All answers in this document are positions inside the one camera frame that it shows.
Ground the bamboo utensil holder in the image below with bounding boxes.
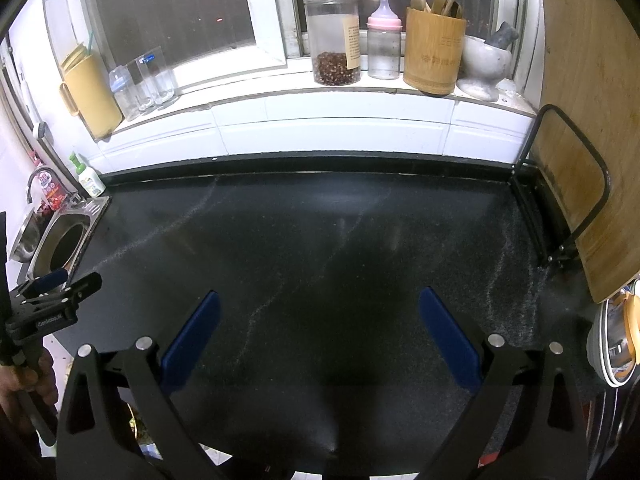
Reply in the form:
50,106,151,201
402,6,467,97

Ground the steel sink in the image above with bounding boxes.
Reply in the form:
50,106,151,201
25,196,111,283

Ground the grey stone pestle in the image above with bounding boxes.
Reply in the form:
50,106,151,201
487,21,519,51

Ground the large wooden cutting board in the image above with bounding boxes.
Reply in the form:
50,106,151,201
530,0,640,303

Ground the red printed packet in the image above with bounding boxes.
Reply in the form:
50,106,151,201
37,170,68,211

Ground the clear drinking glass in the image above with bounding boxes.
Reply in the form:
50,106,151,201
127,57,157,115
145,46,180,108

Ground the black metal board rack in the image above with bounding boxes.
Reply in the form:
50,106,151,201
511,103,611,268

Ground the white green pump bottle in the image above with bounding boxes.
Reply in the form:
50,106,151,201
69,152,107,198

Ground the clear jar of peppercorns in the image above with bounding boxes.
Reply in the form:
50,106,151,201
302,0,362,86

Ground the small blue-capped baby bottle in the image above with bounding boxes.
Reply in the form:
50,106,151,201
109,66,141,122

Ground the person's left hand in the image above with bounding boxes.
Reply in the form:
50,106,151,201
0,347,60,431

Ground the steel faucet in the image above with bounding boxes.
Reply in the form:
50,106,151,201
26,166,81,206

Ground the grey stone mortar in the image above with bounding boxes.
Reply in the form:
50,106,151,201
457,35,514,101

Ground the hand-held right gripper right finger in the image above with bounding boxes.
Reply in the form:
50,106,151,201
419,287,591,480

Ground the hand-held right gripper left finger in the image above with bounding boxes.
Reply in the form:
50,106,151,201
56,290,222,480

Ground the white window frame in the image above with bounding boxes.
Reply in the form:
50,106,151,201
80,0,531,96

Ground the yellow plastic jug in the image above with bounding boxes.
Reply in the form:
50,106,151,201
59,32,123,141

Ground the pink-capped baby bottle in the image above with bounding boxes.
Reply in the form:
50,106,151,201
366,0,404,81

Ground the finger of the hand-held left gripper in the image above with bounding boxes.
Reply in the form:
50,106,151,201
22,272,103,311
10,267,68,301

